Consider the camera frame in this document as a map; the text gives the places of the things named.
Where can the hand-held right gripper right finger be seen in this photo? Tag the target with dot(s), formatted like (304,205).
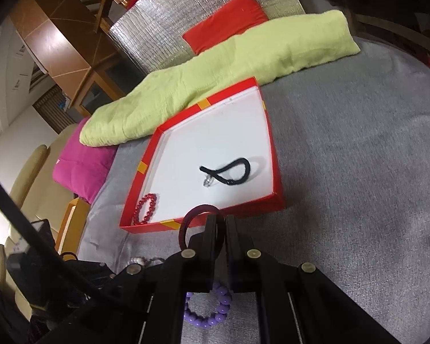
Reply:
(231,231)

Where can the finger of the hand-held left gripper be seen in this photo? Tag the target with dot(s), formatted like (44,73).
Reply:
(96,276)

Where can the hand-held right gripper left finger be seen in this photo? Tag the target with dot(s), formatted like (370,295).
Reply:
(211,231)

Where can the dark maroon bangle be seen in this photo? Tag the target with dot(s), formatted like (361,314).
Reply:
(197,208)

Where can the red gift box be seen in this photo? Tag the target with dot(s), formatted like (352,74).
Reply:
(208,132)

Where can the wooden side table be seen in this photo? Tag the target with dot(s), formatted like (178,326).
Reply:
(70,222)

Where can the beige sofa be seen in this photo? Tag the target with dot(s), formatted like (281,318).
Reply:
(39,193)

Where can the pink cushion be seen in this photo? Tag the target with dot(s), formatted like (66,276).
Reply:
(82,165)

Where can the grey bed cover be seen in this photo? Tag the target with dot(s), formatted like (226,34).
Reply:
(344,150)

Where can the dark slatted panel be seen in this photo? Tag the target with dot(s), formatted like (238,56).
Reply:
(50,111)

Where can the light green blanket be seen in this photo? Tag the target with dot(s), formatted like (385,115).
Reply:
(236,64)

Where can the silver foil mat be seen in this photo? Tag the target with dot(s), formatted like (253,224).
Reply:
(157,32)

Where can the red cushion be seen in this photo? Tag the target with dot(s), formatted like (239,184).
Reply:
(225,25)

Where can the wooden cabinet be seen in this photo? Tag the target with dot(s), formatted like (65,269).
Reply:
(57,43)

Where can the dark wooden furniture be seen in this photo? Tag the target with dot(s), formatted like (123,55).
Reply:
(380,18)

